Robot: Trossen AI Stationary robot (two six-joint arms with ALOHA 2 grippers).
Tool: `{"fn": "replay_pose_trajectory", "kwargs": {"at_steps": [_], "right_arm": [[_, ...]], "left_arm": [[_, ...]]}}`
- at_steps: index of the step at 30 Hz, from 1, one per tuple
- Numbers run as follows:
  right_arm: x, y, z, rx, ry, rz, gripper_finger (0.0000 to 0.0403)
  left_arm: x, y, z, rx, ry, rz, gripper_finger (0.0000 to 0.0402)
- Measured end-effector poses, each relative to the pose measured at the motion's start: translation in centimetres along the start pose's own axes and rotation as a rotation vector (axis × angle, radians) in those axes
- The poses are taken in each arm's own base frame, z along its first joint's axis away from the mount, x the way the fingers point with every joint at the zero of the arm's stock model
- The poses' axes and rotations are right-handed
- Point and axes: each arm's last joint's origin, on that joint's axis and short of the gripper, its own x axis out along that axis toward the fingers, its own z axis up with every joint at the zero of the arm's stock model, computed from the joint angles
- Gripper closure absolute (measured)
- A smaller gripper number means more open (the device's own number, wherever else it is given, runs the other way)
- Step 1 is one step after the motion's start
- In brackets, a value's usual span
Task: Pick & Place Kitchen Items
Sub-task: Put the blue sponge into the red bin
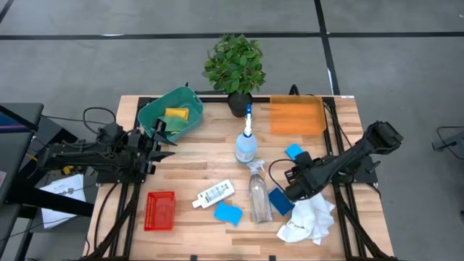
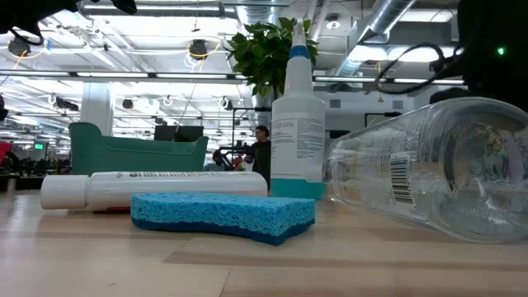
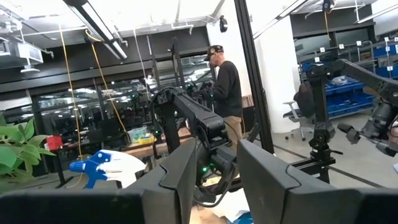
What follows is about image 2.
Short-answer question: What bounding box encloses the blue sponge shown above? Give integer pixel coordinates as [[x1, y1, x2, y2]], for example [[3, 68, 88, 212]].
[[130, 191, 317, 247]]

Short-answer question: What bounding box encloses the person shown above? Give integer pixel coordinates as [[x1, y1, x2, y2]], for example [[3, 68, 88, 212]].
[[243, 125, 272, 166]]

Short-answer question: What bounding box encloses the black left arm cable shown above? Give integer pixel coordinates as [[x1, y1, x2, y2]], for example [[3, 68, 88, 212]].
[[7, 25, 45, 47]]

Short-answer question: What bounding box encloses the teal plastic bin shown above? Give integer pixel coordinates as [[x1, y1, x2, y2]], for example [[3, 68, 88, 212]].
[[68, 121, 210, 177]]

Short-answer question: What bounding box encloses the black monitor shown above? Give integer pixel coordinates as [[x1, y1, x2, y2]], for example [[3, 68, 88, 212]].
[[153, 125, 178, 143], [177, 125, 205, 143]]

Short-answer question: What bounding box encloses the green potted plant black pot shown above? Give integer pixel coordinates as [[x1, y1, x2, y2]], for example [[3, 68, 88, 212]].
[[224, 16, 319, 189]]

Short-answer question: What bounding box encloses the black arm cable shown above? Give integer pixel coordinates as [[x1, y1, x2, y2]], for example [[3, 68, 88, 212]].
[[7, 25, 45, 47], [374, 42, 464, 96]]

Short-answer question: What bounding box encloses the white spray bottle blue collar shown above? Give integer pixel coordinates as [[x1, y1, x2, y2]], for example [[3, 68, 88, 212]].
[[270, 18, 327, 200]]

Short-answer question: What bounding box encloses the clear plastic spray bottle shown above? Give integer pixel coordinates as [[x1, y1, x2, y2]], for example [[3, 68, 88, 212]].
[[323, 97, 528, 244]]

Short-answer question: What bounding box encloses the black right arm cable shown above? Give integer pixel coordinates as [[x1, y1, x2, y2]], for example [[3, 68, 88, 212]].
[[374, 42, 464, 96]]

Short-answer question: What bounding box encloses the white squeeze bottle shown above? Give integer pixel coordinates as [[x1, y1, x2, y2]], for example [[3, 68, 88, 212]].
[[40, 171, 269, 213]]

